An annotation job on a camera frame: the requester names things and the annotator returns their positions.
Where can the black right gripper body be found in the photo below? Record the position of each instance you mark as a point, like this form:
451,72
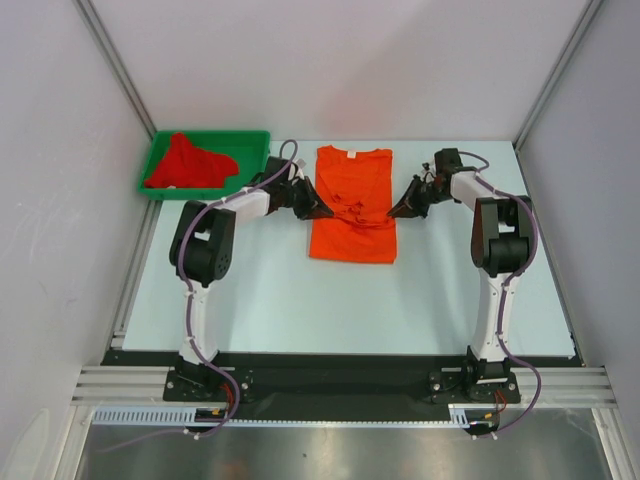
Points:
428,193

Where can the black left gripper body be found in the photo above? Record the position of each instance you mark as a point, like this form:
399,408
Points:
296,197

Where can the orange t shirt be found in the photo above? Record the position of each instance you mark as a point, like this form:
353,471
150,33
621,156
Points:
357,187

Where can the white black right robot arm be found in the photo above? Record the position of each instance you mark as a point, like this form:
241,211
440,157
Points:
504,242

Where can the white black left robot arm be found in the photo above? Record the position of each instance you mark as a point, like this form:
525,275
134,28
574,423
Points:
201,253

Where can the green plastic tray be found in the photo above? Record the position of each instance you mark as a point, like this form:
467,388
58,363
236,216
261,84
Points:
249,148

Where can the red t shirt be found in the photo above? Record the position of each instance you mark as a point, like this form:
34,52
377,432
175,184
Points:
186,166

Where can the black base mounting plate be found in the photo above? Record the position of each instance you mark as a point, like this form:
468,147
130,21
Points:
378,386

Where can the grey slotted cable duct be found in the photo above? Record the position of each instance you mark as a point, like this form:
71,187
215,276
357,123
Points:
447,416

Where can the aluminium front frame rail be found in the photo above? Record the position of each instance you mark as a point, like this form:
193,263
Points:
572,388

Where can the right aluminium corner post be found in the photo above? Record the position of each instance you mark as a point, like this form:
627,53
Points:
578,34

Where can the aluminium corner post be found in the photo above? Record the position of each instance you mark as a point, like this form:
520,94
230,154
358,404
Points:
578,34
109,51

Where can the left aluminium corner post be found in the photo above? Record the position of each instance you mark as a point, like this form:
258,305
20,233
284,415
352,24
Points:
109,51

